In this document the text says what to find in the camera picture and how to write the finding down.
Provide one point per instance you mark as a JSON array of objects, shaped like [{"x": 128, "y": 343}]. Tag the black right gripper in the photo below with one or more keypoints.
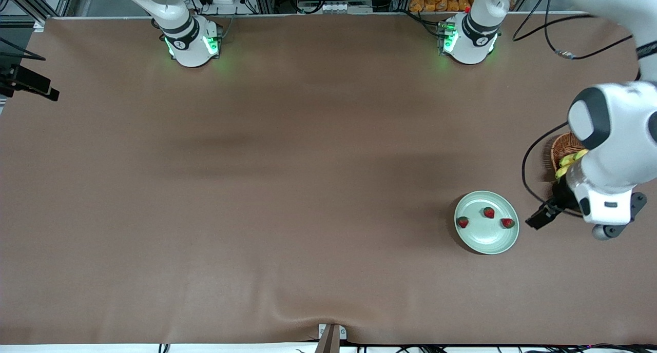
[{"x": 31, "y": 80}]

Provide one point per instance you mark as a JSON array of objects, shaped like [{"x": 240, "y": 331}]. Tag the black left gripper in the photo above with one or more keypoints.
[{"x": 561, "y": 197}]

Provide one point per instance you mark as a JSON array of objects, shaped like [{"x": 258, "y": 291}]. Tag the red strawberry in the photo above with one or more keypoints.
[
  {"x": 462, "y": 222},
  {"x": 507, "y": 222},
  {"x": 488, "y": 212}
]

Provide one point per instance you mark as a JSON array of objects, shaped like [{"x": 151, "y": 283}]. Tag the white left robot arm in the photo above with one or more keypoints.
[{"x": 626, "y": 137}]

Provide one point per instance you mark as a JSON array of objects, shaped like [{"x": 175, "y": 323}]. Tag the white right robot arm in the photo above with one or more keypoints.
[{"x": 190, "y": 40}]

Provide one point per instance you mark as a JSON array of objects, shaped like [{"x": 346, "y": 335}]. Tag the pale green round plate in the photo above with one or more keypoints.
[{"x": 486, "y": 240}]

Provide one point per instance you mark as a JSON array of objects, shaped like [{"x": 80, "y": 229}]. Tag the yellow banana bunch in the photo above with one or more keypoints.
[{"x": 567, "y": 160}]

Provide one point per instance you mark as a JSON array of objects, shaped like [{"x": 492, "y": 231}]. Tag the brown wicker basket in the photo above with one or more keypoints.
[{"x": 564, "y": 145}]

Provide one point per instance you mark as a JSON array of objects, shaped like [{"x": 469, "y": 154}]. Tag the brown table mat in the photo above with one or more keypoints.
[{"x": 328, "y": 266}]

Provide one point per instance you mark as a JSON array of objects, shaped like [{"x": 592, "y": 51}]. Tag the aluminium frame profile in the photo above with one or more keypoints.
[{"x": 36, "y": 9}]

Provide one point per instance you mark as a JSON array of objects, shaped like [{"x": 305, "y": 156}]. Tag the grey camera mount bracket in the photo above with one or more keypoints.
[{"x": 331, "y": 342}]

